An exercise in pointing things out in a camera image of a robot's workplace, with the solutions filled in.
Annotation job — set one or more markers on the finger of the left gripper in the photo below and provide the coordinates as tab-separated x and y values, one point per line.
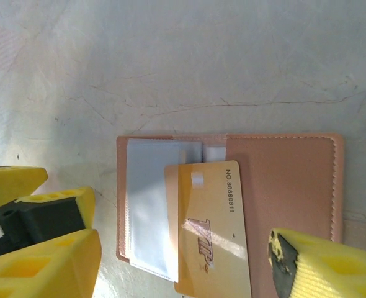
46	214
12	183

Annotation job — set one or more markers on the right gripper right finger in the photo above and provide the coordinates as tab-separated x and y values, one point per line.
332	273

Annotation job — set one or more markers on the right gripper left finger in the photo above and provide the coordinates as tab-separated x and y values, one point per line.
46	273

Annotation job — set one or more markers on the pink leather card holder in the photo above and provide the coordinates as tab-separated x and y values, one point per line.
288	186

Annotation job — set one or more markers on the gold VIP card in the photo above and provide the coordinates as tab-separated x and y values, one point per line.
214	248

